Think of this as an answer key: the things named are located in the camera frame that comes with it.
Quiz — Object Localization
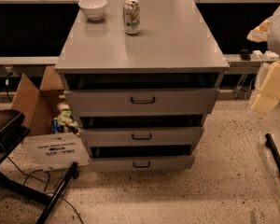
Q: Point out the green dressed doll toy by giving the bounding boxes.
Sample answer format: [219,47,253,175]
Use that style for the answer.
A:
[51,102,79,135]

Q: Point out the black floor cable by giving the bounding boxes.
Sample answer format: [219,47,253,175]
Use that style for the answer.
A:
[0,137,85,224]

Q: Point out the black metal stand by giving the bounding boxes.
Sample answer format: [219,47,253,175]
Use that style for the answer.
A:
[0,109,80,224]

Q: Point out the grey drawer cabinet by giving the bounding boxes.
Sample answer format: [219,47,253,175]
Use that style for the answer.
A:
[55,0,229,158]

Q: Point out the wall outlet with plug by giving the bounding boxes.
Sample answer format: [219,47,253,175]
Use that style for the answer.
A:
[4,65,17,86]

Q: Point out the grey middle drawer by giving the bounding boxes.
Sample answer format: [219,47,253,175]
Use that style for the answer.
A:
[80,127,203,147]

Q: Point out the white power strip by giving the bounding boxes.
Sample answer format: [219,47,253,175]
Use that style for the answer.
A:
[251,50,279,61]

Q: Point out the green white soda can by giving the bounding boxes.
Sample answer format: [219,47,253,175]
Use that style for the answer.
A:
[123,0,140,35]

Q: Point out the grey bottom drawer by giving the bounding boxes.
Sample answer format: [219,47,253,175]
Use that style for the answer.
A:
[89,156,194,172]

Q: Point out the black small device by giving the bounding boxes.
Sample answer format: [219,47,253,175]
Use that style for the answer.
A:
[239,49,251,61]

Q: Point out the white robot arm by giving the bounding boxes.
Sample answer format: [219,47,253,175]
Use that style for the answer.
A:
[247,6,280,115]

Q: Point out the black bar right floor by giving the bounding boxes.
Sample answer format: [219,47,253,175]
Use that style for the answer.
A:
[265,133,280,174]

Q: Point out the white ceramic bowl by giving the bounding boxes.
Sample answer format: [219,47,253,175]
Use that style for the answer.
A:
[78,0,107,21]

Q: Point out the grey drawer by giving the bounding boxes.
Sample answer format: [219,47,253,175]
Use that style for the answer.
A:
[89,156,194,172]
[64,89,219,117]
[80,127,203,147]

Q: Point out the grey top drawer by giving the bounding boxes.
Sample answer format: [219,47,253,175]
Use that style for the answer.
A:
[64,89,219,117]

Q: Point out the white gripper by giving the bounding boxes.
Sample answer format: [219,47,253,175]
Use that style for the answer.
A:
[250,60,280,114]

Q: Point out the brown cardboard box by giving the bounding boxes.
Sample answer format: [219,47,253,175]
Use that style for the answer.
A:
[12,65,90,171]

